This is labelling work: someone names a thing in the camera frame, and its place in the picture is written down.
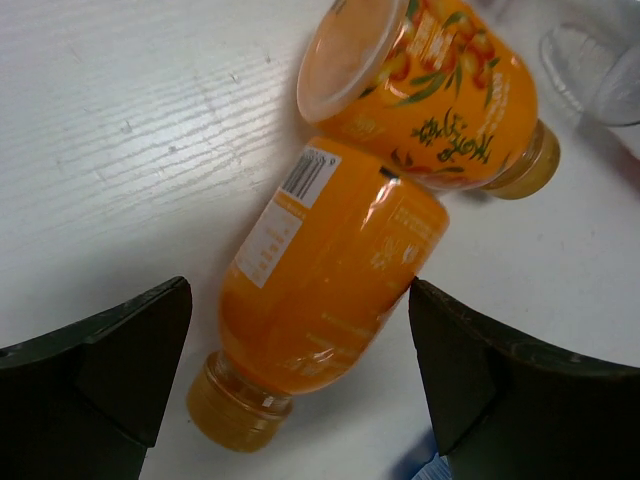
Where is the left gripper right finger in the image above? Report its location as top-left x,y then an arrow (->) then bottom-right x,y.
409,279 -> 639,479

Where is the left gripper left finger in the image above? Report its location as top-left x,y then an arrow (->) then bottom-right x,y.
1,277 -> 192,479

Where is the orange juice bottle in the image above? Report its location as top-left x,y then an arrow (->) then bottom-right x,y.
186,137 -> 449,453
297,0 -> 560,200

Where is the blue label bottle centre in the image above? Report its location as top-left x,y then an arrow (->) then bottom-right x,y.
395,430 -> 453,480

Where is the red label water bottle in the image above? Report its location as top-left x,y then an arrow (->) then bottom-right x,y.
540,1 -> 639,127

